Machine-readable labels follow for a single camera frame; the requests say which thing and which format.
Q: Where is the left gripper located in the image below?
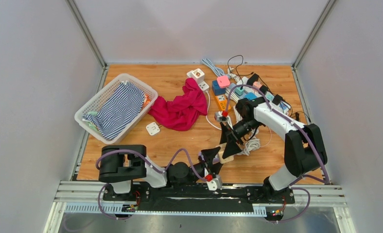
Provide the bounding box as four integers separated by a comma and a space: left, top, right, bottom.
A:
178, 148, 225, 186

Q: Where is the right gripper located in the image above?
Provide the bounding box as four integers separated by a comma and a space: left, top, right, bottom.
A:
219, 118, 262, 159

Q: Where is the white USB charger plug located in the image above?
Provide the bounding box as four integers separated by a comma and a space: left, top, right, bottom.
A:
146, 122, 160, 136

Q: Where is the purple USB power strip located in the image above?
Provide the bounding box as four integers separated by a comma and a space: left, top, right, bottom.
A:
198, 152, 220, 164

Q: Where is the beige dragon cube adapter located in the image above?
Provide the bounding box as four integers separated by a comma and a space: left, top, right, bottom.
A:
217, 143, 234, 164

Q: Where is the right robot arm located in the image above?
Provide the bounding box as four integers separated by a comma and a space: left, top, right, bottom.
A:
220, 97, 328, 203

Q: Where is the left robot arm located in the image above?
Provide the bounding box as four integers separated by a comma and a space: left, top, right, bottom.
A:
96, 145, 223, 200

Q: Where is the cyan square plug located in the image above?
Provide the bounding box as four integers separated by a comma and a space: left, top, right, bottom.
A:
244, 93, 257, 100

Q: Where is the pink square plug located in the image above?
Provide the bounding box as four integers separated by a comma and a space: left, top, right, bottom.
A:
216, 75, 230, 88

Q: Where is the white cube socket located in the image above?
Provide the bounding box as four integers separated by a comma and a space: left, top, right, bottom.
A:
186, 68, 205, 83

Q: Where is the orange power strip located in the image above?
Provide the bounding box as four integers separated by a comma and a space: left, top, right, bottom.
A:
214, 94, 231, 111

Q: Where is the blue cube adapter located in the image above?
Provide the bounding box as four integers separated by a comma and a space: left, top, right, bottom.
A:
211, 80, 224, 96

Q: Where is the white long power strip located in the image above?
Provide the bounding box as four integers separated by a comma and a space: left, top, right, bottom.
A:
226, 74, 292, 115

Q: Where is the magenta cloth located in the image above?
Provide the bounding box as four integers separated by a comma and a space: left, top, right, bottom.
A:
148, 78, 208, 131

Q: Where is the white travel adapter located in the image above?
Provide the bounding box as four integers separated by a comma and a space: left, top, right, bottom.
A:
198, 81, 209, 92

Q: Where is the blue striped cloth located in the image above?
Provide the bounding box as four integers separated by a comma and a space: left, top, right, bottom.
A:
83, 82, 145, 140

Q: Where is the white plastic basket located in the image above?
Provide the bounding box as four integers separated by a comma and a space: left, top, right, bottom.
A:
74, 73, 158, 145

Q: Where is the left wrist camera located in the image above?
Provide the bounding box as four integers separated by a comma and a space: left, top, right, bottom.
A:
205, 174, 223, 191

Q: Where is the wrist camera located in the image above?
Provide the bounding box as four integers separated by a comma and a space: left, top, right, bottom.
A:
205, 174, 223, 191
214, 111, 231, 122

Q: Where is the coiled white cable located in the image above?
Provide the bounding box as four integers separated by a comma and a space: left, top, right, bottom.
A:
225, 88, 272, 157

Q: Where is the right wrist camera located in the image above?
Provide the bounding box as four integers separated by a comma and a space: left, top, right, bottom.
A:
214, 111, 231, 122

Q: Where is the light blue cable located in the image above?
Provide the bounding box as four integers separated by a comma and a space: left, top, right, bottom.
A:
201, 58, 226, 78

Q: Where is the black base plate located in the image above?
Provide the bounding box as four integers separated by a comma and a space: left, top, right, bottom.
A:
103, 182, 295, 213

